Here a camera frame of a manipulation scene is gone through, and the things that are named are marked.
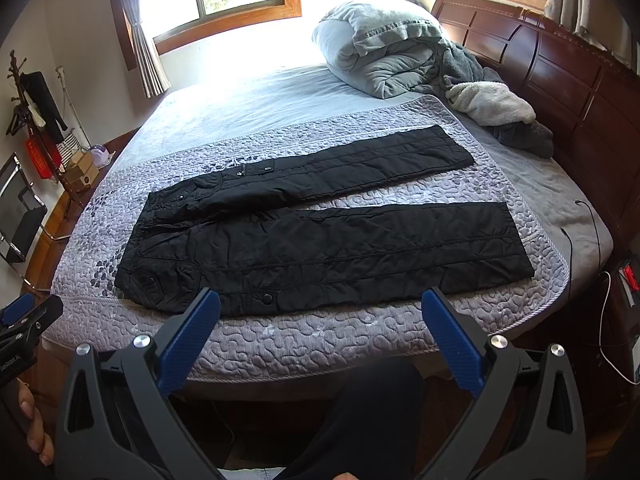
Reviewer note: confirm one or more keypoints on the white fleece blanket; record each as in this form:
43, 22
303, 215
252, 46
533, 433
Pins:
490, 103

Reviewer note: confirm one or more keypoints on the dark wooden headboard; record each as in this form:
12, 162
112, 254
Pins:
588, 99

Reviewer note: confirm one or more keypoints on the cardboard box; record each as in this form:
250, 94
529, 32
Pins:
80, 172

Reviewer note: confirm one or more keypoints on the light blue bed sheet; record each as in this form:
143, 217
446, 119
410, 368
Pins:
202, 128

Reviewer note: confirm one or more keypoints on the black metal frame chair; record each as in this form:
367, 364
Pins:
22, 215

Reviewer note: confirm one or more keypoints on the dark grey fleece blanket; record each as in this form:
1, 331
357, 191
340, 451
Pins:
455, 65

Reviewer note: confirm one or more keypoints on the grey striped curtain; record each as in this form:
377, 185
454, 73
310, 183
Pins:
153, 77

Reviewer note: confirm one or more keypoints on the red bag on rack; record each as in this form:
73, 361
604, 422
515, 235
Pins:
44, 155

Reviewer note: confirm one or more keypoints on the person's left hand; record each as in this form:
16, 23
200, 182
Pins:
37, 439

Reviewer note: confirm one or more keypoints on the black quilted pants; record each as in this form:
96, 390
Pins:
261, 237

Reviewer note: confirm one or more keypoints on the wooden coat rack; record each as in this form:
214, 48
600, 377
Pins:
29, 116

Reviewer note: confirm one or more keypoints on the grey folded comforter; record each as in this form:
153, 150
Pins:
384, 48

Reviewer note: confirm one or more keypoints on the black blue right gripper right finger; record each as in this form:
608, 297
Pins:
525, 419

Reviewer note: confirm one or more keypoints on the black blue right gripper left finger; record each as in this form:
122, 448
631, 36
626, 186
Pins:
150, 368

